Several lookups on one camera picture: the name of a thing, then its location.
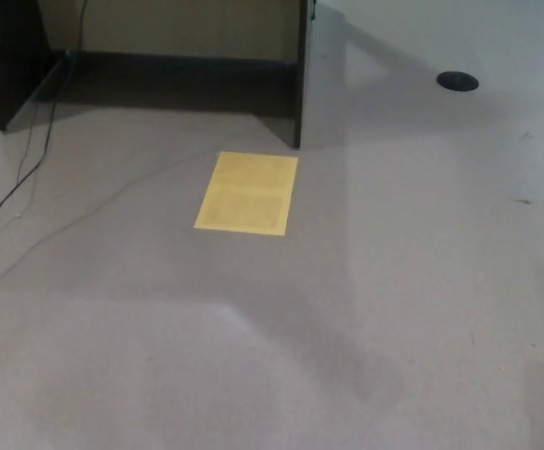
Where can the yellow paper sheet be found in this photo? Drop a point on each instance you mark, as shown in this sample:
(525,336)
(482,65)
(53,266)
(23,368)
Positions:
(246,192)

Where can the black round floor cover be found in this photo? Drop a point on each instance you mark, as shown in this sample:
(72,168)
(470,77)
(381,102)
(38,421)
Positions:
(457,80)

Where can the dark wooden desk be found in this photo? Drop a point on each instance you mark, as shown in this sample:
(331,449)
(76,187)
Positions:
(0,61)

